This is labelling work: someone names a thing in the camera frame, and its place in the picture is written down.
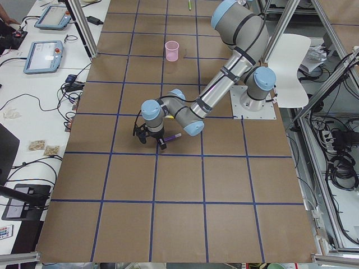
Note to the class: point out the near blue teach pendant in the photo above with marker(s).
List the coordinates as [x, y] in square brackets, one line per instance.
[43, 57]

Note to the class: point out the blue teach pendant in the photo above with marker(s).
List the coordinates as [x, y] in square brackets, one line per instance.
[43, 57]
[54, 18]

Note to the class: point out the aluminium frame post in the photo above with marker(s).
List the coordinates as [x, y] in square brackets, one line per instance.
[81, 24]

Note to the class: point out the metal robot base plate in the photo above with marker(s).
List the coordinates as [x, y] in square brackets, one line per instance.
[243, 107]

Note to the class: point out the purple pen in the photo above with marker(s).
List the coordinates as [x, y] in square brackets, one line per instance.
[172, 137]

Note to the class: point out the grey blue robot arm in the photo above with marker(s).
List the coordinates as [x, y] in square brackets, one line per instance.
[246, 35]

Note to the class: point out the pink mesh cup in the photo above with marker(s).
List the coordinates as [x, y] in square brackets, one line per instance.
[171, 50]

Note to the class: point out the white plastic chair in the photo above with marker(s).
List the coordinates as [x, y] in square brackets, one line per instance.
[285, 61]

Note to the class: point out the small blue box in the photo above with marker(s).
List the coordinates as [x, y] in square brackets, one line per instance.
[71, 78]

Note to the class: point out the far blue teach pendant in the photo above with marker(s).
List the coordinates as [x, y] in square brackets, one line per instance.
[54, 18]

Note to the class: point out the black power adapter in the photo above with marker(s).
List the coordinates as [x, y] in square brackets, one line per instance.
[94, 20]

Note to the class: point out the snack bag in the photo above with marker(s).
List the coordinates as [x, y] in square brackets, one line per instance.
[36, 145]
[51, 150]

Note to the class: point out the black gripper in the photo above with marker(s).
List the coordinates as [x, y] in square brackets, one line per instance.
[157, 135]

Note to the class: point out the black camera stand base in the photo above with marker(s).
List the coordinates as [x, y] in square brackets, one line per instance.
[26, 202]

